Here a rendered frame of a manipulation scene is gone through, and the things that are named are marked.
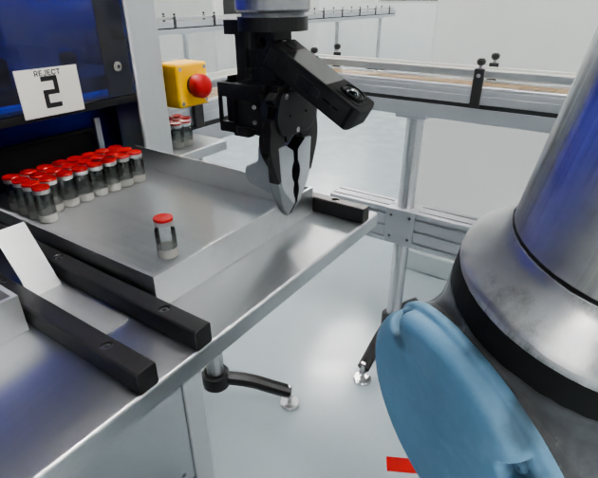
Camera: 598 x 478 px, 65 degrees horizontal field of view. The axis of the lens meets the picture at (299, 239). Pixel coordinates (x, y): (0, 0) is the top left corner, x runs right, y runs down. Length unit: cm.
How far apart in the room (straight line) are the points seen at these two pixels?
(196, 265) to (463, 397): 32
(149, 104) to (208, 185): 18
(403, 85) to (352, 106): 90
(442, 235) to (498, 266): 125
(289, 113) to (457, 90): 85
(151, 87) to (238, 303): 47
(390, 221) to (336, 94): 106
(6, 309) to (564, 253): 40
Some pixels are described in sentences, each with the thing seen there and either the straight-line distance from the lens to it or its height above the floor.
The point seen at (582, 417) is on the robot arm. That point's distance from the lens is 20.
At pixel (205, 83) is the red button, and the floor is 100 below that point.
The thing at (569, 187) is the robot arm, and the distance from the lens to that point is 18.
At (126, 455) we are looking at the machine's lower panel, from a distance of 107.
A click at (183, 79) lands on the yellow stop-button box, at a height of 101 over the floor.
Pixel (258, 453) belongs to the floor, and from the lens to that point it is 144.
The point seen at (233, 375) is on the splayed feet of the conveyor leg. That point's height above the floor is 13.
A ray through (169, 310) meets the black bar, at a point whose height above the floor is 90.
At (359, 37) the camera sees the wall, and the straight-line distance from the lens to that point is 946.
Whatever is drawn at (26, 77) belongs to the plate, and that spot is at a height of 104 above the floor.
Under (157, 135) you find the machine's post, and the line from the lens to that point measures 83.
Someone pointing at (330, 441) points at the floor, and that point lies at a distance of 146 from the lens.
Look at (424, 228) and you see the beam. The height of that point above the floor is 51.
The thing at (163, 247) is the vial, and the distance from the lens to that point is 51.
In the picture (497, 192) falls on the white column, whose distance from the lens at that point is 200.
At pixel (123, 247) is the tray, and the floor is 88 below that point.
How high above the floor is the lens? 113
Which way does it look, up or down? 27 degrees down
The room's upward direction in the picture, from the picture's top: straight up
